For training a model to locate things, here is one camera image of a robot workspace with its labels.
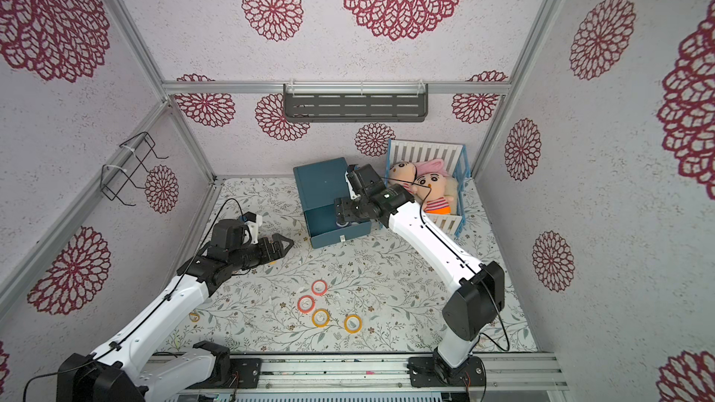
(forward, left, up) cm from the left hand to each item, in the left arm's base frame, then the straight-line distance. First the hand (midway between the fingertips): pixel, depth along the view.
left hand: (283, 248), depth 81 cm
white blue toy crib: (+40, -60, -3) cm, 72 cm away
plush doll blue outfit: (+32, -39, -2) cm, 51 cm away
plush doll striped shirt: (+25, -50, -4) cm, 56 cm away
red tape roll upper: (-6, -9, -16) cm, 19 cm away
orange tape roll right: (-17, -20, -15) cm, 30 cm away
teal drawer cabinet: (+21, -10, +4) cm, 23 cm away
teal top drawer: (+3, -12, +6) cm, 14 cm away
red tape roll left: (-11, -5, -15) cm, 20 cm away
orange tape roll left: (-15, -10, -15) cm, 24 cm away
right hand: (+9, -21, +7) cm, 24 cm away
